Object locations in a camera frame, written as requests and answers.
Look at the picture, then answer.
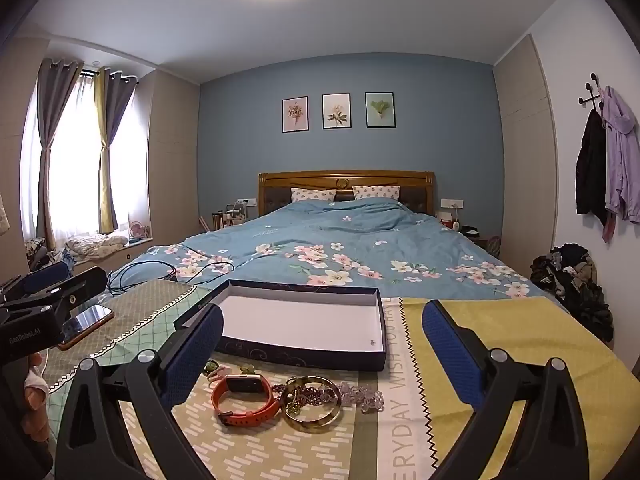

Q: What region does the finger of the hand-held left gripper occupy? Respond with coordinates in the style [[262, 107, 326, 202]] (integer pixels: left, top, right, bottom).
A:
[[0, 266, 109, 321], [0, 260, 72, 306]]

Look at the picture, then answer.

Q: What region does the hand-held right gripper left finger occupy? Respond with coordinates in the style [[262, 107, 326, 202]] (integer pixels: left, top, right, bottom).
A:
[[54, 304, 224, 480]]

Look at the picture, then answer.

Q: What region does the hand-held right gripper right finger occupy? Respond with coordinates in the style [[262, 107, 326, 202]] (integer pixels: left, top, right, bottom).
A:
[[421, 300, 591, 480]]

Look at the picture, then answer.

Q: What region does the orange smartwatch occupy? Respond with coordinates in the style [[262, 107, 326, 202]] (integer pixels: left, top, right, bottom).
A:
[[211, 373, 282, 427]]

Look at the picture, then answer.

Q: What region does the clear crystal bracelet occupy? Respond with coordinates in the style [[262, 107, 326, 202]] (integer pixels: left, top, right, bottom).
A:
[[339, 381, 385, 414]]

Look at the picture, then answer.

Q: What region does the dark blue cardboard box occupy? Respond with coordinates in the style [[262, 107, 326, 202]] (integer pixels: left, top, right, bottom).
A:
[[175, 280, 387, 372]]

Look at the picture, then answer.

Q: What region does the purple beaded bracelet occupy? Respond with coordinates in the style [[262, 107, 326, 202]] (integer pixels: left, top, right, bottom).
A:
[[272, 382, 338, 411]]

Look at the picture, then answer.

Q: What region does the tortoiseshell bangle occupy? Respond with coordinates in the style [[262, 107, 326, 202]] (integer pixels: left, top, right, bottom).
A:
[[280, 376, 342, 433]]

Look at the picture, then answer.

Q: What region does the person's left hand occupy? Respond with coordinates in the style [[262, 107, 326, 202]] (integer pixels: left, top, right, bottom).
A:
[[22, 352, 52, 443]]

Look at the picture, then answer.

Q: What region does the crumpled white bedding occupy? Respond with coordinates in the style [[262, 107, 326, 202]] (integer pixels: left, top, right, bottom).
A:
[[65, 234, 128, 261]]

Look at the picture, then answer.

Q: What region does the smartphone with brown case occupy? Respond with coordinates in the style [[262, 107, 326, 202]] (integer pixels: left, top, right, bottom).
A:
[[56, 305, 115, 352]]

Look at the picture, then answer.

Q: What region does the patchwork yellow green blanket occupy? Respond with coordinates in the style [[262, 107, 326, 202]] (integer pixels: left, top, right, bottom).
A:
[[47, 277, 640, 480]]

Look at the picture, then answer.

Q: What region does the yellow and grey curtain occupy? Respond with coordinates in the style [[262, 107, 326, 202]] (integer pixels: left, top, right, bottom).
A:
[[92, 66, 138, 235]]

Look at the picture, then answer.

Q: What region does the cluttered bedside stand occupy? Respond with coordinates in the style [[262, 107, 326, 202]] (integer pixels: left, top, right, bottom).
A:
[[210, 202, 249, 231]]

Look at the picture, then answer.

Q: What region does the pile of dark clothes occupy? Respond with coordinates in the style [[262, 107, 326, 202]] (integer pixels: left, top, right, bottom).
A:
[[530, 243, 615, 343]]

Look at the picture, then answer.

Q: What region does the blue floral duvet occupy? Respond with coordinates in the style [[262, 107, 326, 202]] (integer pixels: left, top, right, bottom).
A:
[[107, 197, 571, 311]]

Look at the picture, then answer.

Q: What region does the white dotted pillow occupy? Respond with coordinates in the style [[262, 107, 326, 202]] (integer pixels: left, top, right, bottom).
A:
[[291, 187, 337, 203], [352, 185, 401, 201]]

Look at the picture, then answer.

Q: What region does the wooden headboard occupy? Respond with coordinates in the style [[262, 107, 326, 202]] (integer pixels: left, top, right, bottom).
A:
[[258, 170, 436, 218]]

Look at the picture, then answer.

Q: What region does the black jacket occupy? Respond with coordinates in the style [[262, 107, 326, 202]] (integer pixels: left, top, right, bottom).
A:
[[575, 108, 609, 226]]

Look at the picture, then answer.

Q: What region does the framed green leaf picture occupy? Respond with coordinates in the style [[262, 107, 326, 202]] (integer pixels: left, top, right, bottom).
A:
[[365, 92, 395, 128]]

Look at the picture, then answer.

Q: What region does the framed pink flower picture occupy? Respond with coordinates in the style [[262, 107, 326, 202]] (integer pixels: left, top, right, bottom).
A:
[[282, 96, 309, 134]]

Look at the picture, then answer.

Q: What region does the purple jacket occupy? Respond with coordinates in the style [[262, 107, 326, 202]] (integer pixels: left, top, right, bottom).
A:
[[601, 86, 640, 223]]

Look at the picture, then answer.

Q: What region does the framed white flower picture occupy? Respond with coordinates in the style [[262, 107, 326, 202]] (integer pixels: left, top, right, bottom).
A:
[[322, 93, 352, 129]]

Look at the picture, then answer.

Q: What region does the black coat rack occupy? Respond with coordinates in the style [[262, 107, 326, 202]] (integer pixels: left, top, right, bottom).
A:
[[579, 73, 604, 111]]

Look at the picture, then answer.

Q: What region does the black cable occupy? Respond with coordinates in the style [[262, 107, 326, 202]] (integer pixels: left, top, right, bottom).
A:
[[107, 260, 236, 294]]

